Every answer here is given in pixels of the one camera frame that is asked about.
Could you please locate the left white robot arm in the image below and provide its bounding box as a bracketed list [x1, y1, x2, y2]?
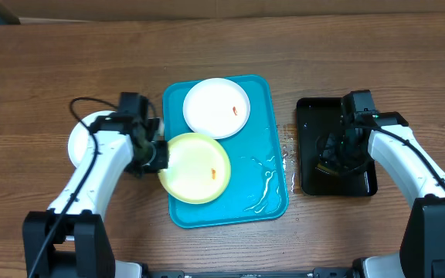
[22, 110, 168, 277]

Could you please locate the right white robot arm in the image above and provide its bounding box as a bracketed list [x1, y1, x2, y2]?
[315, 111, 445, 277]

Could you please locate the white plate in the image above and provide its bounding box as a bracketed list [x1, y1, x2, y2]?
[67, 110, 112, 168]
[182, 78, 251, 139]

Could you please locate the white plate top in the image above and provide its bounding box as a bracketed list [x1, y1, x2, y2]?
[182, 78, 251, 139]

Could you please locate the yellow green sponge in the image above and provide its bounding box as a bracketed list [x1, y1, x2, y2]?
[316, 164, 339, 176]

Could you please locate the black water tray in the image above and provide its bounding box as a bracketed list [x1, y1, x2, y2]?
[296, 97, 378, 197]

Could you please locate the teal plastic tray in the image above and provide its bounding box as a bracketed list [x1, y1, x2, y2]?
[168, 75, 289, 229]

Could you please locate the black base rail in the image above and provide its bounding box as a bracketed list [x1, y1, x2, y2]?
[114, 262, 366, 278]

